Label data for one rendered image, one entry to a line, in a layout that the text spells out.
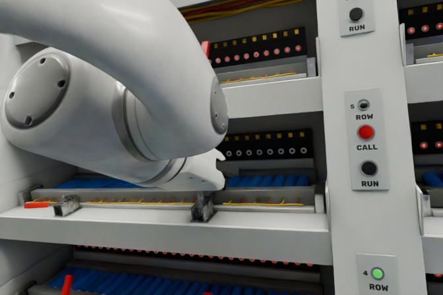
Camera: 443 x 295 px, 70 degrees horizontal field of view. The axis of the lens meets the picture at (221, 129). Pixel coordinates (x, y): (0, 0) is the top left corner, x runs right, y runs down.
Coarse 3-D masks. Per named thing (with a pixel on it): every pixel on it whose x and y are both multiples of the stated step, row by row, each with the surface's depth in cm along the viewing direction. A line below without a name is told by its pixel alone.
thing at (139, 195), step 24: (48, 192) 63; (72, 192) 61; (96, 192) 59; (120, 192) 57; (144, 192) 56; (168, 192) 54; (192, 192) 52; (216, 192) 51; (240, 192) 50; (264, 192) 48; (288, 192) 47; (312, 192) 46
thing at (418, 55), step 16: (400, 16) 54; (416, 16) 53; (432, 16) 52; (400, 32) 38; (416, 32) 53; (432, 32) 53; (416, 48) 43; (432, 48) 43; (416, 64) 42; (432, 64) 37; (416, 80) 38; (432, 80) 37; (416, 96) 38; (432, 96) 37
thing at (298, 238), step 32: (256, 160) 60; (288, 160) 58; (0, 192) 61; (320, 192) 44; (0, 224) 59; (32, 224) 56; (64, 224) 54; (96, 224) 51; (128, 224) 49; (160, 224) 47; (192, 224) 45; (224, 224) 44; (256, 224) 43; (288, 224) 42; (320, 224) 40; (224, 256) 44; (256, 256) 42; (288, 256) 41; (320, 256) 39
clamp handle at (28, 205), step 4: (64, 200) 56; (24, 204) 50; (28, 204) 49; (32, 204) 50; (36, 204) 50; (40, 204) 51; (44, 204) 52; (48, 204) 52; (52, 204) 53; (56, 204) 54; (60, 204) 55; (24, 208) 50; (28, 208) 49; (32, 208) 50
